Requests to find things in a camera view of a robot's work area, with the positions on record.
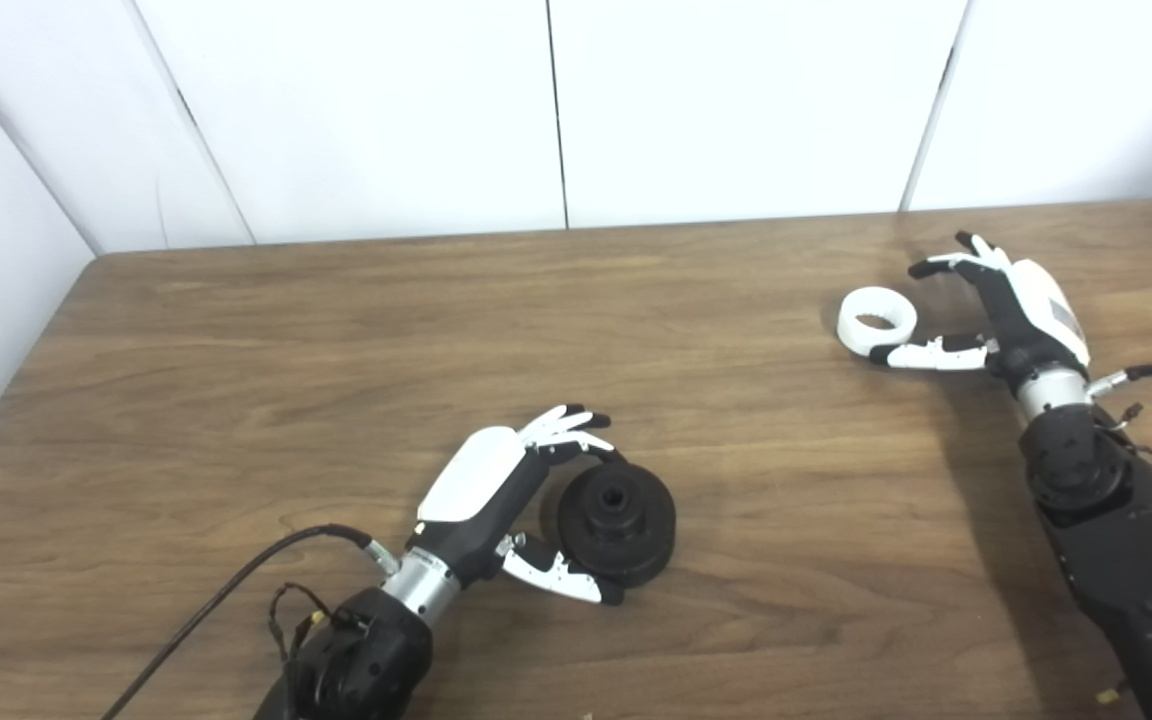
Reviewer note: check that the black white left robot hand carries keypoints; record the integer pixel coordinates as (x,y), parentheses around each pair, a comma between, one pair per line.
(476,480)

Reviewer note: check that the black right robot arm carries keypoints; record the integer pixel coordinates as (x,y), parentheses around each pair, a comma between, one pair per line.
(1126,550)

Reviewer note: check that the round black plastic part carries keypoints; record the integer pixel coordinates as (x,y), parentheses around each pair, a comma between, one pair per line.
(636,535)

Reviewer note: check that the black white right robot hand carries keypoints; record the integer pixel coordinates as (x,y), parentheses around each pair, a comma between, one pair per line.
(1036,320)

